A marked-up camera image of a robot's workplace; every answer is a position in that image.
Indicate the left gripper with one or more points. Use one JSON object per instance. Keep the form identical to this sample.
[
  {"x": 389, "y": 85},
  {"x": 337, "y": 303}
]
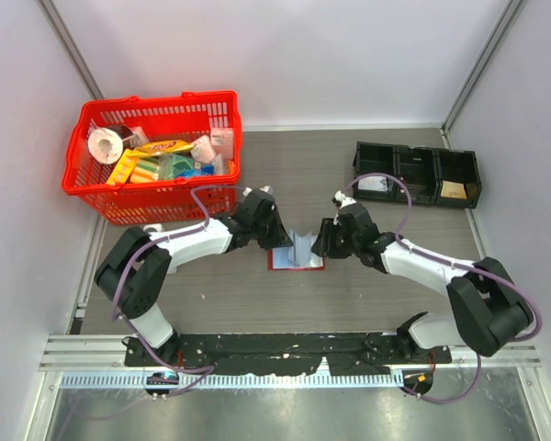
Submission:
[{"x": 280, "y": 237}]

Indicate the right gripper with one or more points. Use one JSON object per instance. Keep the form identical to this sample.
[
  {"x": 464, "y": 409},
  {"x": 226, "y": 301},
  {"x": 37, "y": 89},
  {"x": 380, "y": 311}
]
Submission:
[{"x": 323, "y": 245}]

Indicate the red leather card holder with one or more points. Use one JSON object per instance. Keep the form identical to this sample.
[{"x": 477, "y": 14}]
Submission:
[{"x": 298, "y": 256}]

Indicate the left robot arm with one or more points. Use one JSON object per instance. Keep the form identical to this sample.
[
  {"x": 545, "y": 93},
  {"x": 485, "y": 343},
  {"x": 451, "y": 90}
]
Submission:
[{"x": 133, "y": 272}]

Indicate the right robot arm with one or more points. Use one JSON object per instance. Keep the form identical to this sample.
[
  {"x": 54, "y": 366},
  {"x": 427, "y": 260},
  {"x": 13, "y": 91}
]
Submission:
[{"x": 487, "y": 312}]

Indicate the cards in left bin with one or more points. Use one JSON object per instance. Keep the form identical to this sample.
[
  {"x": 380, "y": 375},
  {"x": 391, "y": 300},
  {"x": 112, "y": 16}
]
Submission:
[{"x": 373, "y": 183}]

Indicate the gold card in bin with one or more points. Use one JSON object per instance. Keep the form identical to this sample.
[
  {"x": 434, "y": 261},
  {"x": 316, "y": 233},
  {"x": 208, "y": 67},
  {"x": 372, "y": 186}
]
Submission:
[{"x": 453, "y": 190}]

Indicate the pink white box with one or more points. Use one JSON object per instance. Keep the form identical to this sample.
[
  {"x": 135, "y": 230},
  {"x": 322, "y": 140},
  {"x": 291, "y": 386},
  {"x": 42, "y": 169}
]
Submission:
[{"x": 222, "y": 140}]

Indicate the green blue packet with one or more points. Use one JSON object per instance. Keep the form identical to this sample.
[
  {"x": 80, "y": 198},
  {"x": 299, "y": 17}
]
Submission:
[{"x": 174, "y": 166}]

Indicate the yellow chips bag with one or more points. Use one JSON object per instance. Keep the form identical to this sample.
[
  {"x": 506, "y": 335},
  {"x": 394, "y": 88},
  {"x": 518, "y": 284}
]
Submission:
[{"x": 162, "y": 147}]

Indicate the red plastic shopping basket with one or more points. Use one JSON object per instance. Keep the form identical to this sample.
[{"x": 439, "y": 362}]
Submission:
[{"x": 186, "y": 117}]

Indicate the black three-compartment bin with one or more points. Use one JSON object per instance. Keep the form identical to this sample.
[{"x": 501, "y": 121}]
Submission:
[{"x": 421, "y": 169}]

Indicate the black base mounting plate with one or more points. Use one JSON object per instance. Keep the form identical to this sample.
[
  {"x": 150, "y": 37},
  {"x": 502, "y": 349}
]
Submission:
[{"x": 285, "y": 354}]

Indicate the yellow orange striped package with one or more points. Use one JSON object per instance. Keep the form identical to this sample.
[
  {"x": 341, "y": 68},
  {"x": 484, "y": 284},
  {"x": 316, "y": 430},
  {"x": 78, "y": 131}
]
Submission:
[{"x": 134, "y": 169}]

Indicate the black tape roll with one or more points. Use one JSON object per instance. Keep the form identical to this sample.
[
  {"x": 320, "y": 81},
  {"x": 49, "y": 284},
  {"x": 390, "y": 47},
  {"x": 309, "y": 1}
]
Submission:
[{"x": 123, "y": 132}]

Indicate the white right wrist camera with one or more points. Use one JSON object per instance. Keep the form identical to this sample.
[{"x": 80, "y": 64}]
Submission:
[{"x": 340, "y": 200}]

